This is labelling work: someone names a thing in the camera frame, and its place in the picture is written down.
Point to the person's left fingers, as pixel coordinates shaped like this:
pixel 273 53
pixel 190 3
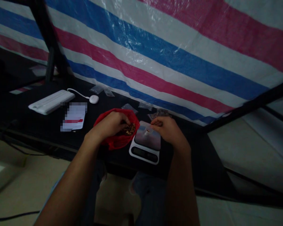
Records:
pixel 125 120

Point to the person's left hand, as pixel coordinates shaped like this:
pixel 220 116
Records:
pixel 108 127

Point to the small clear plastic bag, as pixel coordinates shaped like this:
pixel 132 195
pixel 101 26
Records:
pixel 147 133

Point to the white kitchen scale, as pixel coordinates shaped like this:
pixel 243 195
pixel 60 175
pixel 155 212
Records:
pixel 145 150

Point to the striped blue red white tarp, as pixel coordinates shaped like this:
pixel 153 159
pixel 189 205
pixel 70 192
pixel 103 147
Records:
pixel 169 51

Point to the white power bank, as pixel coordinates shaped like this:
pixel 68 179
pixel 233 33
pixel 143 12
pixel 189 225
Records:
pixel 52 102

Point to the pile of brown seeds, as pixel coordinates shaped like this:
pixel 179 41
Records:
pixel 129 130

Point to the white card with red stripe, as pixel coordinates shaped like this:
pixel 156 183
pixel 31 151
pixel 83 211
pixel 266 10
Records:
pixel 74 117

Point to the black metal frame bar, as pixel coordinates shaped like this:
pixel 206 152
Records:
pixel 250 103

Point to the red plastic bag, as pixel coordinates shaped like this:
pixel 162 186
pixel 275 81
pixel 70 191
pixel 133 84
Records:
pixel 115 142

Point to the person's right hand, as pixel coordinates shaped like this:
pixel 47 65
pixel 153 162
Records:
pixel 169 131

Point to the small clear zip bag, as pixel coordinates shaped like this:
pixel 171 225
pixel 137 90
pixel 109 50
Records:
pixel 109 92
pixel 145 106
pixel 129 108
pixel 95 89

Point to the black metal frame post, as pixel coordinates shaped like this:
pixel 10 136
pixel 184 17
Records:
pixel 52 47

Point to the zip bag with dark contents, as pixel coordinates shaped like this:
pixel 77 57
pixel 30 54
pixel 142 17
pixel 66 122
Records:
pixel 160 113

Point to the person's right fingers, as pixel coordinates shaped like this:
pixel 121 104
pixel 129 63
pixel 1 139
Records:
pixel 156 123

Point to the person's legs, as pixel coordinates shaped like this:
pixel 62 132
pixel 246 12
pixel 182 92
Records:
pixel 146 197

